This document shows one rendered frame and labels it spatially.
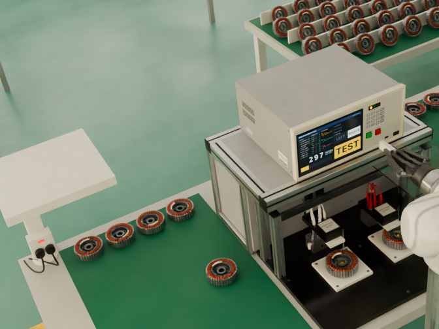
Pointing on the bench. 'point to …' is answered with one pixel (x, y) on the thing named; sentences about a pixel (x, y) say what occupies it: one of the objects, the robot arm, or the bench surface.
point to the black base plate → (383, 262)
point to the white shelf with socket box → (49, 186)
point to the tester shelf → (251, 181)
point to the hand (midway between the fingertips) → (387, 148)
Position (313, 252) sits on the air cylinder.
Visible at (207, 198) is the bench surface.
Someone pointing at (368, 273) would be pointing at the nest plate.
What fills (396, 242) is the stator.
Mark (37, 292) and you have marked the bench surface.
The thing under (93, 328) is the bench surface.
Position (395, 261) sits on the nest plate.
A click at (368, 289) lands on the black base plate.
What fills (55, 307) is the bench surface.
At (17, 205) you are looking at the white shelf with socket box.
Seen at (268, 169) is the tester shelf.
